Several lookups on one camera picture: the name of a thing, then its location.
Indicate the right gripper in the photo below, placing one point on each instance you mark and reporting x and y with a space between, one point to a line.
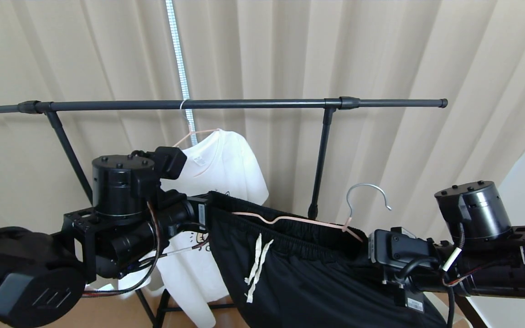
415 291

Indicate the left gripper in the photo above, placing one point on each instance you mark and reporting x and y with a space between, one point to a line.
189 212

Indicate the white printed T-shirt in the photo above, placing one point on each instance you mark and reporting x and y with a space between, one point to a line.
235 164

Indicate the pink clothes hanger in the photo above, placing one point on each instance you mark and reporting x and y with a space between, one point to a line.
191 133
347 221

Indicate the black garment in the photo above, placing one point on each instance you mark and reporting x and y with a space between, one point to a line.
312 282

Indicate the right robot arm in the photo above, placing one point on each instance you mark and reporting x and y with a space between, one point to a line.
476 209

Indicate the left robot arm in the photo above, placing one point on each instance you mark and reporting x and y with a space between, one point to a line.
30 273

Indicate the black clothes rack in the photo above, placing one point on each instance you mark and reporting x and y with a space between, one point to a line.
267 103

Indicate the beige curtain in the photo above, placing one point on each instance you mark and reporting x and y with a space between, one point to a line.
381 45

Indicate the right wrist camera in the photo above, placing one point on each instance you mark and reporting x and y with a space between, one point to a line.
394 250

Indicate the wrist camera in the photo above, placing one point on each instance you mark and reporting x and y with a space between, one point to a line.
394 250
169 161

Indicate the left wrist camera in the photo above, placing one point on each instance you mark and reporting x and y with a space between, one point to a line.
169 161

